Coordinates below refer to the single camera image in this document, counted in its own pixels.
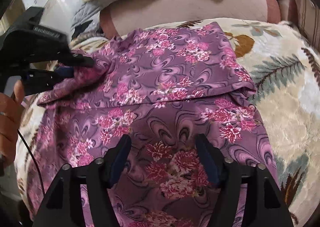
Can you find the cream leaf-print blanket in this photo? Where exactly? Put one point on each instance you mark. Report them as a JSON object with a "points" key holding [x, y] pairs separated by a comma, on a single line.
{"points": [[282, 107]]}

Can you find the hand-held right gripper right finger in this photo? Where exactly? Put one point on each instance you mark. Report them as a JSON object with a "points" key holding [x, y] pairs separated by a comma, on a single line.
{"points": [[207, 159]]}

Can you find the pink bolster pillow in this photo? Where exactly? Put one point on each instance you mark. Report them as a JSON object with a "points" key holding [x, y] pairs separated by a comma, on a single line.
{"points": [[187, 7]]}

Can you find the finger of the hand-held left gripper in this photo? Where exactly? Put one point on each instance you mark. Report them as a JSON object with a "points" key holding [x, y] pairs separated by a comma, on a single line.
{"points": [[80, 61], [42, 78]]}

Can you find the purple floral garment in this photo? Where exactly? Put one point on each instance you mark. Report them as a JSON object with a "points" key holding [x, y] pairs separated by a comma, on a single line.
{"points": [[162, 67]]}

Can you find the striped beige cushion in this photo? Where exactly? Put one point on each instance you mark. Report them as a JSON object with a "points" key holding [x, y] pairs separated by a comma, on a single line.
{"points": [[308, 14]]}

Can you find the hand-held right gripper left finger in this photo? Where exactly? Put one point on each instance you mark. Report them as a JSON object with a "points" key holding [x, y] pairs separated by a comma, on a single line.
{"points": [[120, 158]]}

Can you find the person's left hand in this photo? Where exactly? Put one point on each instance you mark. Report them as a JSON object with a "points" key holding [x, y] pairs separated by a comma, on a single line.
{"points": [[7, 117]]}

